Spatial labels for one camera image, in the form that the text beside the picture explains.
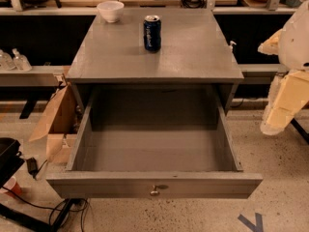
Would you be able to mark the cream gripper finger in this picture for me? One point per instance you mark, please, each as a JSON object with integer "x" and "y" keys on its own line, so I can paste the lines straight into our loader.
{"x": 287, "y": 96}
{"x": 270, "y": 46}

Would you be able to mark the blue pepsi can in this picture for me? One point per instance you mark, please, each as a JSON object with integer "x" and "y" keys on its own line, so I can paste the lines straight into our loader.
{"x": 152, "y": 30}

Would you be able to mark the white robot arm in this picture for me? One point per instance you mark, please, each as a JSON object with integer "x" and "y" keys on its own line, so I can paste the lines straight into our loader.
{"x": 293, "y": 47}

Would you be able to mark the open grey top drawer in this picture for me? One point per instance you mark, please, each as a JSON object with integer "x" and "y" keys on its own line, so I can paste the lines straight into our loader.
{"x": 132, "y": 140}

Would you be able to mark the metal drawer knob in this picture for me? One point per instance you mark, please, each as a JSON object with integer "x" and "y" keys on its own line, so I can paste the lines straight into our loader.
{"x": 154, "y": 191}

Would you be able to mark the small white pump bottle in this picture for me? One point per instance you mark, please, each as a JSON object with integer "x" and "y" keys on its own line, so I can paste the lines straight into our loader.
{"x": 232, "y": 46}

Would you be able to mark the grey wooden cabinet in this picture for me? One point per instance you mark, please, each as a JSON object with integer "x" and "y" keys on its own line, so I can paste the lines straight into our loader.
{"x": 193, "y": 50}

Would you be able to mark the white ceramic bowl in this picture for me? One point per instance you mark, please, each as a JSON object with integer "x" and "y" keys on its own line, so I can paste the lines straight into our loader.
{"x": 111, "y": 11}

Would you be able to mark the brown cardboard box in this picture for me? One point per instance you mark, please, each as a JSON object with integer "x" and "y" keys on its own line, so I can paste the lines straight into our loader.
{"x": 56, "y": 125}

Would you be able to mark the clear sanitizer bottle right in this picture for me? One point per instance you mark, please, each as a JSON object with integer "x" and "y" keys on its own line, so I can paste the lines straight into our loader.
{"x": 21, "y": 61}

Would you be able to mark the clear sanitizer bottle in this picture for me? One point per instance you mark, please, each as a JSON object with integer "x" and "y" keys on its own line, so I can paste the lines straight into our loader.
{"x": 21, "y": 61}
{"x": 6, "y": 61}

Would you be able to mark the clear sanitizer bottle left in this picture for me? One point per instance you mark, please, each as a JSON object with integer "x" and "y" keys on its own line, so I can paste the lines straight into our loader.
{"x": 6, "y": 61}

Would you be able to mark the black power adapter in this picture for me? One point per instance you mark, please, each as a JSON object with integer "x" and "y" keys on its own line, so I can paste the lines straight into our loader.
{"x": 32, "y": 166}

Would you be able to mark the black bin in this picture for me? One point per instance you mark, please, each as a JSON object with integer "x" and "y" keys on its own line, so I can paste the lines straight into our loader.
{"x": 10, "y": 159}

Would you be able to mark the red plastic cup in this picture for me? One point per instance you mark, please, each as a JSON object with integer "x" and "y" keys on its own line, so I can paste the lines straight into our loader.
{"x": 11, "y": 188}

